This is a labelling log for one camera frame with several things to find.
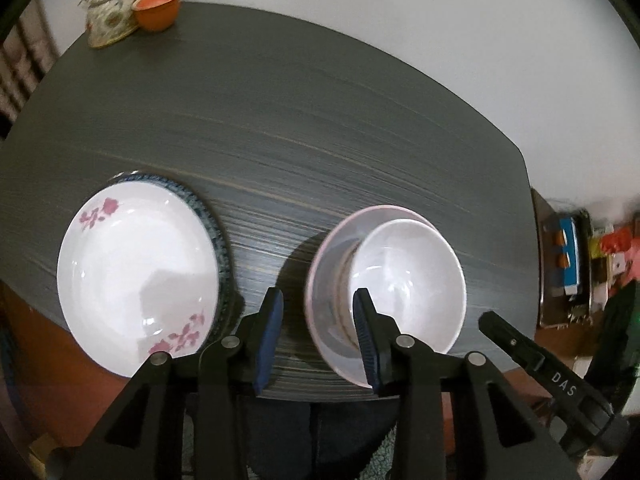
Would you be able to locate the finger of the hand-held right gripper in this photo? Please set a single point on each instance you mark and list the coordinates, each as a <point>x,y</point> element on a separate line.
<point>510,340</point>

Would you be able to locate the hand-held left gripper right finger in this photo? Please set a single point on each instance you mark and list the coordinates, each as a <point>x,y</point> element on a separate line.
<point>369,345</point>

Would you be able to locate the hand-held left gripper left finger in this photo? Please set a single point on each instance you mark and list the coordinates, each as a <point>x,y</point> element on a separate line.
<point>267,340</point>

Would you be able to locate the pink bowl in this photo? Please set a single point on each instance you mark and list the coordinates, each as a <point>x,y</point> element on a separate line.
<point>325,285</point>

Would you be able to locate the white bowl with orange band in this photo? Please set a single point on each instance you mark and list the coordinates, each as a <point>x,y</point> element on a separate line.
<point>410,280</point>

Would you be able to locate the large blue floral plate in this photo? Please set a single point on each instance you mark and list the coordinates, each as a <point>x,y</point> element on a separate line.
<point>222,245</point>

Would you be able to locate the white plate with pink flowers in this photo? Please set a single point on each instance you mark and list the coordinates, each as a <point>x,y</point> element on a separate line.
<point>135,270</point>

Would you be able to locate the wooden side shelf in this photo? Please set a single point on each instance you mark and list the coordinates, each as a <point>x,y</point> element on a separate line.
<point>547,280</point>

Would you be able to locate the blue box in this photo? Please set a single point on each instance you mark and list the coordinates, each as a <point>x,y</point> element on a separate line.
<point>570,250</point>

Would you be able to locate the person's dark trousers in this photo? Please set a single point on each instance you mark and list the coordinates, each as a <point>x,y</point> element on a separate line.
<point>310,440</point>

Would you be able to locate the red object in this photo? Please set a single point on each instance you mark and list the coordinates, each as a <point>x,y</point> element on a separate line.
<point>617,247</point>

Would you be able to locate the orange cup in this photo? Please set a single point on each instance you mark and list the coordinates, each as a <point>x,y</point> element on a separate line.
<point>155,12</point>

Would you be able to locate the floral ceramic teapot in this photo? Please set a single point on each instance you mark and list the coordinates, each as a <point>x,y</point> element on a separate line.
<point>110,20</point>

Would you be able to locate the striped beige curtain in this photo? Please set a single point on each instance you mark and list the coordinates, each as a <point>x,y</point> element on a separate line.
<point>25,70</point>

